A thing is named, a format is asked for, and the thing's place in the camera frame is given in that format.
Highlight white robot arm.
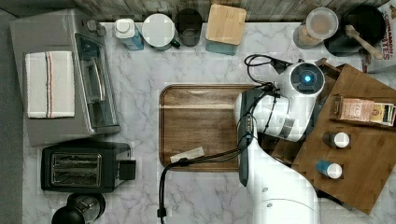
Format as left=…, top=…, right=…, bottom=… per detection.
left=234, top=62, right=325, bottom=224

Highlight wooden drawer cabinet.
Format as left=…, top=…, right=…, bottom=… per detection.
left=290, top=63, right=396, bottom=216

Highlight wooden serving tray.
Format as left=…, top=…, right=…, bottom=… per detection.
left=159, top=84, right=250, bottom=166

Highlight white paper label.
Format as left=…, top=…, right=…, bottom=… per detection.
left=170, top=147, right=205, bottom=163

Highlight teal canister with wooden lid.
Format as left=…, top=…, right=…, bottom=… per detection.
left=205, top=4, right=247, bottom=55

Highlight dark grey cup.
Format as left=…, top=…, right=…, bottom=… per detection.
left=175, top=8, right=203, bottom=47

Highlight white lidded green jar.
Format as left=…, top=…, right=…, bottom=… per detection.
left=142, top=13, right=180, bottom=50

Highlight blue bottle with white cap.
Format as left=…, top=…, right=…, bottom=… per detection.
left=115, top=19, right=144, bottom=50

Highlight black two-slot toaster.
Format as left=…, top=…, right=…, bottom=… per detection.
left=40, top=141, right=136, bottom=193

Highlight silver toaster oven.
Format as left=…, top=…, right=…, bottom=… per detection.
left=9, top=8, right=120, bottom=147

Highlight dark grey spice canister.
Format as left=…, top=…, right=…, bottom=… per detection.
left=322, top=132, right=350, bottom=148

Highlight blue salt canister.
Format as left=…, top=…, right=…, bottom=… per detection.
left=316, top=161, right=343, bottom=179

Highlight wooden tea bag organizer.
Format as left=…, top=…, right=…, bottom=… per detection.
left=330, top=94, right=395, bottom=128

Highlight black coffee grinder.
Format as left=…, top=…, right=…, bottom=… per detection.
left=51, top=193, right=106, bottom=224

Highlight clear plastic lidded container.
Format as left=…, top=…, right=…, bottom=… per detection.
left=293, top=7, right=339, bottom=49

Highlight white striped dish towel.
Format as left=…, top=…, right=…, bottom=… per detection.
left=25, top=51, right=75, bottom=119

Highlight orange tea packets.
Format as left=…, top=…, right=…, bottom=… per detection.
left=339, top=98, right=375, bottom=122

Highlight wooden spoon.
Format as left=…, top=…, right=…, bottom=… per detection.
left=346, top=25, right=383, bottom=60

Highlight assorted coloured tea packets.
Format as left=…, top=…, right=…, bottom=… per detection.
left=369, top=103, right=395, bottom=126

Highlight cereal box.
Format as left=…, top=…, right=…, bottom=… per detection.
left=361, top=0, right=396, bottom=74

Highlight black pot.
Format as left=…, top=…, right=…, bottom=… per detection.
left=324, top=5, right=386, bottom=57

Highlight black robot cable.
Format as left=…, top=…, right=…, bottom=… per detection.
left=157, top=54, right=293, bottom=224

